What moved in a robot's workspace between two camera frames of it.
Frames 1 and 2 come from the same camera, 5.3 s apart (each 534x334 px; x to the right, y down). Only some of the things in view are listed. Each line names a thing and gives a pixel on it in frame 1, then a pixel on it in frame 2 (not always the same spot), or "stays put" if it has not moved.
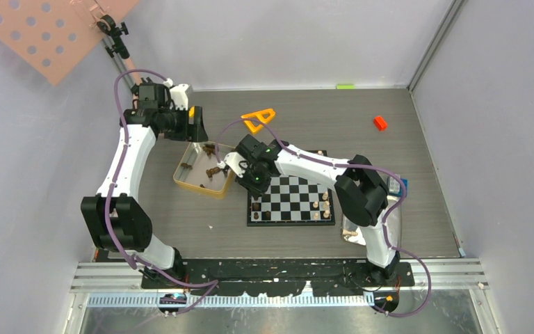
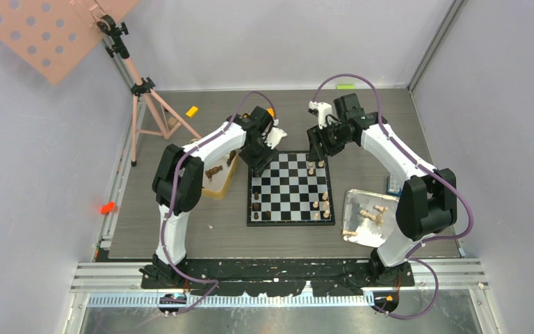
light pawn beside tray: x=345 y=232 stays put
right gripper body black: x=253 y=179 -> x=332 y=137
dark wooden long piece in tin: x=211 y=171 stays put
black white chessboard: x=292 y=201 stays put
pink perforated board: x=51 y=37 stays put
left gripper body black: x=176 y=124 -> x=258 y=156
